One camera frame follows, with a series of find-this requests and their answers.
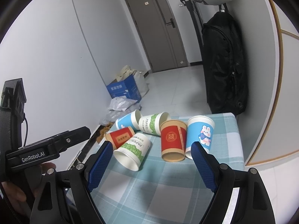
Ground person's left hand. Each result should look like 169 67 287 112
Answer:
0 162 57 215

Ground white wardrobe with wood trim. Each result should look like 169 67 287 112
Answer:
246 0 298 166

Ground white green leaf paper cup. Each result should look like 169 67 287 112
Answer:
113 133 151 171

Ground blue bunny cup lying back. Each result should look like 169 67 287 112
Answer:
115 110 142 131

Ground grey entrance door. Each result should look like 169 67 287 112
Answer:
125 0 188 72

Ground black hanging backpack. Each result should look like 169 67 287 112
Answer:
202 4 248 116

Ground blue white checkered tablecloth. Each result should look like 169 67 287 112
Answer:
90 112 245 224

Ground red kraft cup lying left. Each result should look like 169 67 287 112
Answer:
104 126 135 150

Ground red kraft cup right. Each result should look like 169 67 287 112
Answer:
161 119 187 162

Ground blue bunny cup right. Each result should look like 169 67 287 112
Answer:
185 115 215 159

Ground grey plastic mailer bags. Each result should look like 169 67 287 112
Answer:
99 96 141 125

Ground blue cardboard box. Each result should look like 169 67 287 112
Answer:
107 75 141 103

